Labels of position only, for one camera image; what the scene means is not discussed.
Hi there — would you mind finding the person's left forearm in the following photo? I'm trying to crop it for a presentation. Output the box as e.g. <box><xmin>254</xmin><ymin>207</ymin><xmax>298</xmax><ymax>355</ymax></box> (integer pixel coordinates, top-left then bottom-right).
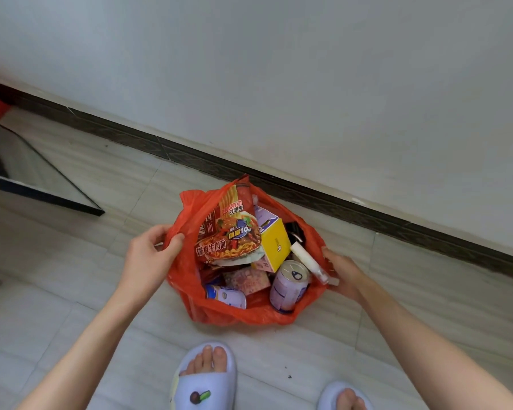
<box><xmin>17</xmin><ymin>288</ymin><xmax>156</xmax><ymax>410</ymax></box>

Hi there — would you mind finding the black plastic wrapper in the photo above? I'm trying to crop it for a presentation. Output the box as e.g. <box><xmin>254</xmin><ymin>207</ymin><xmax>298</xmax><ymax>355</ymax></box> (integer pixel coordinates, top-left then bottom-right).
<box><xmin>284</xmin><ymin>221</ymin><xmax>307</xmax><ymax>246</ymax></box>

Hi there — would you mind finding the person's right hand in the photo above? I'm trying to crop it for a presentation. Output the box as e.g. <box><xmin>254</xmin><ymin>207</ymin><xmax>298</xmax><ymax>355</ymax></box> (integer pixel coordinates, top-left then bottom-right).
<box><xmin>321</xmin><ymin>247</ymin><xmax>371</xmax><ymax>304</ymax></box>

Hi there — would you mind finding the red plastic bag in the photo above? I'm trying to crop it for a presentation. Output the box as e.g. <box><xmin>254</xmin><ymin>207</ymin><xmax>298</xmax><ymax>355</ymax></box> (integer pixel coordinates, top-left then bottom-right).
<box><xmin>164</xmin><ymin>175</ymin><xmax>332</xmax><ymax>327</ymax></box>

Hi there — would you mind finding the red instant noodle packet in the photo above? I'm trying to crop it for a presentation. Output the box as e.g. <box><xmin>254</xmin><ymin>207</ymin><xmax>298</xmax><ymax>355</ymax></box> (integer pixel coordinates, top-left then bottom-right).
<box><xmin>195</xmin><ymin>183</ymin><xmax>264</xmax><ymax>266</ymax></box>

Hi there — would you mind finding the blue and white can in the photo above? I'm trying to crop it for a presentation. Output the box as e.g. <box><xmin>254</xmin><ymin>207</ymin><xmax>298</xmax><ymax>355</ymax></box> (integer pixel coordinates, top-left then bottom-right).
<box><xmin>205</xmin><ymin>284</ymin><xmax>248</xmax><ymax>310</ymax></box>

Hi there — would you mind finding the lavender right slipper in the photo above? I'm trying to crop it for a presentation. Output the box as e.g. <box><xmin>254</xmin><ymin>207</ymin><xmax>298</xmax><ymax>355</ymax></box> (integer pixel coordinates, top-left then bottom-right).
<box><xmin>317</xmin><ymin>381</ymin><xmax>375</xmax><ymax>410</ymax></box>

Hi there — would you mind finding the white plastic tube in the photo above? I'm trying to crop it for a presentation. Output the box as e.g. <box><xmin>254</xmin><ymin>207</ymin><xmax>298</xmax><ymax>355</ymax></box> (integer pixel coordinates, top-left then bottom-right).
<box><xmin>289</xmin><ymin>241</ymin><xmax>331</xmax><ymax>286</ymax></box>

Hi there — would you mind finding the yellow and purple carton box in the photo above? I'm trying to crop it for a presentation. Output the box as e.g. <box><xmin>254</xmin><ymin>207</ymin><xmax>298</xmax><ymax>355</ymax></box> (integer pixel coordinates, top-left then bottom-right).
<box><xmin>251</xmin><ymin>206</ymin><xmax>292</xmax><ymax>274</ymax></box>

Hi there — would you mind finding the black-framed glass table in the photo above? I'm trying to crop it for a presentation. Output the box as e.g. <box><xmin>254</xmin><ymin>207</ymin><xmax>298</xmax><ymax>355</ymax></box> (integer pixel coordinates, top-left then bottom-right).
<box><xmin>0</xmin><ymin>117</ymin><xmax>106</xmax><ymax>217</ymax></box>

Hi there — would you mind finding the lavender slipper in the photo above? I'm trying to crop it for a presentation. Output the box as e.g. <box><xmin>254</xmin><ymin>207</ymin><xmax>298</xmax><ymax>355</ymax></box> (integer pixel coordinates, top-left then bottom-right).
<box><xmin>169</xmin><ymin>341</ymin><xmax>238</xmax><ymax>410</ymax></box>
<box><xmin>317</xmin><ymin>381</ymin><xmax>375</xmax><ymax>410</ymax></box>

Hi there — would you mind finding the person's right forearm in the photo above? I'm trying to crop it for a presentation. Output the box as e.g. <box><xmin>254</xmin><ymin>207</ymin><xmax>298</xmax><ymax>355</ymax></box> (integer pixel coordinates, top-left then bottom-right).
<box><xmin>356</xmin><ymin>275</ymin><xmax>513</xmax><ymax>410</ymax></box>

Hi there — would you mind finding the pink food packet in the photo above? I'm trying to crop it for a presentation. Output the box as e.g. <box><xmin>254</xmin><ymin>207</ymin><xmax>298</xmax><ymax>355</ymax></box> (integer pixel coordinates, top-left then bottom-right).
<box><xmin>222</xmin><ymin>266</ymin><xmax>272</xmax><ymax>297</ymax></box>

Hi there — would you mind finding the lavender drink can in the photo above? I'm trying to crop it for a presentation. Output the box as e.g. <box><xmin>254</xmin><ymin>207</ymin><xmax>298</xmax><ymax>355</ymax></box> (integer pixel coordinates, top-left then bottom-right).
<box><xmin>269</xmin><ymin>260</ymin><xmax>311</xmax><ymax>315</ymax></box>

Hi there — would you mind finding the person's left hand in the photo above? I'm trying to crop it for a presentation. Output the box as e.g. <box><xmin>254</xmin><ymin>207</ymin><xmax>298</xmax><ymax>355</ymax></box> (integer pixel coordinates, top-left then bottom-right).
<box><xmin>117</xmin><ymin>225</ymin><xmax>185</xmax><ymax>302</ymax></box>

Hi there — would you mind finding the lavender left slipper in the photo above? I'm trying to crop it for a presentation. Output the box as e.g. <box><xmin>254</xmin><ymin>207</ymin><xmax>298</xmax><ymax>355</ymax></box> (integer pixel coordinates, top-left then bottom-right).
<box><xmin>169</xmin><ymin>341</ymin><xmax>238</xmax><ymax>410</ymax></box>

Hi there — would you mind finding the person's left foot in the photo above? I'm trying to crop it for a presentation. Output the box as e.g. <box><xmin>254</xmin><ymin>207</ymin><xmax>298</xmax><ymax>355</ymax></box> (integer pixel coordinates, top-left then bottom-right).
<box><xmin>179</xmin><ymin>344</ymin><xmax>228</xmax><ymax>377</ymax></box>

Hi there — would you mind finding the person's right foot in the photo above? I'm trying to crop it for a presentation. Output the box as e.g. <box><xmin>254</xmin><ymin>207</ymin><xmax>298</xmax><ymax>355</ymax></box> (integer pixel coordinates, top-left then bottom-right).
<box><xmin>335</xmin><ymin>388</ymin><xmax>367</xmax><ymax>410</ymax></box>

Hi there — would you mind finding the person's foot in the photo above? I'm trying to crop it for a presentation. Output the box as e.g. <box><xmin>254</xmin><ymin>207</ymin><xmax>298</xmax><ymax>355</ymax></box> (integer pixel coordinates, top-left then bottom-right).
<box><xmin>179</xmin><ymin>344</ymin><xmax>228</xmax><ymax>377</ymax></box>
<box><xmin>335</xmin><ymin>388</ymin><xmax>367</xmax><ymax>410</ymax></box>

